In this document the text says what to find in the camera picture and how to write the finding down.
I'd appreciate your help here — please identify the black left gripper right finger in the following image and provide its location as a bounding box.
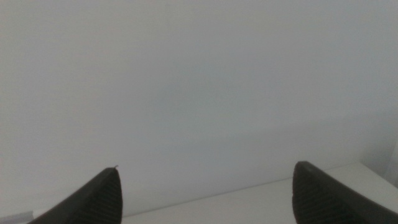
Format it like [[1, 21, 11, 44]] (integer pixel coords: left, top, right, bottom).
[[292, 161, 398, 224]]

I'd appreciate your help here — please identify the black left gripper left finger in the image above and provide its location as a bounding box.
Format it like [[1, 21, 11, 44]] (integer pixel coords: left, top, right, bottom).
[[27, 167, 124, 224]]

